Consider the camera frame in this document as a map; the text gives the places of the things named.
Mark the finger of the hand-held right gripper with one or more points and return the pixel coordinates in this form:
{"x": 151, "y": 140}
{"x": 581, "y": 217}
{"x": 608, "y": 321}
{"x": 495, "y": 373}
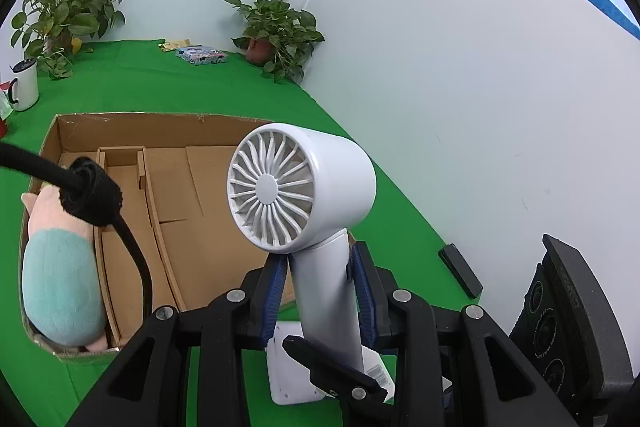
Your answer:
{"x": 345, "y": 379}

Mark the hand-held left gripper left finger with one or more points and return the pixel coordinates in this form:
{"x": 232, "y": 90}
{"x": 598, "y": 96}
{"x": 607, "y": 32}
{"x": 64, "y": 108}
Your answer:
{"x": 272, "y": 302}

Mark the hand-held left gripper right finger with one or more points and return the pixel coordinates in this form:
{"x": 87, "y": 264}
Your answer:
{"x": 362, "y": 302}

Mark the white hair dryer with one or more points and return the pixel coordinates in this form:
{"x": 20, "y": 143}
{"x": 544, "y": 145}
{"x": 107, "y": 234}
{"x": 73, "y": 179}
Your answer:
{"x": 320, "y": 187}

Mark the cardboard tray box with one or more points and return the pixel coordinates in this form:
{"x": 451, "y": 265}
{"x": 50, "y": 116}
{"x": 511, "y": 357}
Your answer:
{"x": 215, "y": 187}

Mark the pink and teal plush toy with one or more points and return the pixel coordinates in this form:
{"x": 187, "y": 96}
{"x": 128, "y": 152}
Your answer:
{"x": 60, "y": 277}

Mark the black rectangular remote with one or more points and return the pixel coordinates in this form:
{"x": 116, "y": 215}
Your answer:
{"x": 460, "y": 269}

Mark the green tablecloth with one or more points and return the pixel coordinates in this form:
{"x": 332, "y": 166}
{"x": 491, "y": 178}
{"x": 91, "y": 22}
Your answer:
{"x": 350, "y": 107}

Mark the blue patterned packet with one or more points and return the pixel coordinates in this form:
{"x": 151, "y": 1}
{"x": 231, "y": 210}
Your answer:
{"x": 200, "y": 56}

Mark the potted plant in brown pot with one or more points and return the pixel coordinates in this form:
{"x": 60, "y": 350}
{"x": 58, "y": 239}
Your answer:
{"x": 275, "y": 32}

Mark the yellow flat packet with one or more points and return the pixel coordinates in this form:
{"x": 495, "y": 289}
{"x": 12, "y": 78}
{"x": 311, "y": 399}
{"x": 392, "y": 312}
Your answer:
{"x": 175, "y": 44}

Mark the red cup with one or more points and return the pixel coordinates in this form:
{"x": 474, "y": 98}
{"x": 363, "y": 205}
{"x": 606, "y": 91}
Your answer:
{"x": 2, "y": 127}

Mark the white mug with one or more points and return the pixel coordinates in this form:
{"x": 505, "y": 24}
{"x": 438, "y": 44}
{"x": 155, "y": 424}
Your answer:
{"x": 25, "y": 87}

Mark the potted plant in white pot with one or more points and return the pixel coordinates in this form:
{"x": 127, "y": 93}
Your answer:
{"x": 65, "y": 12}

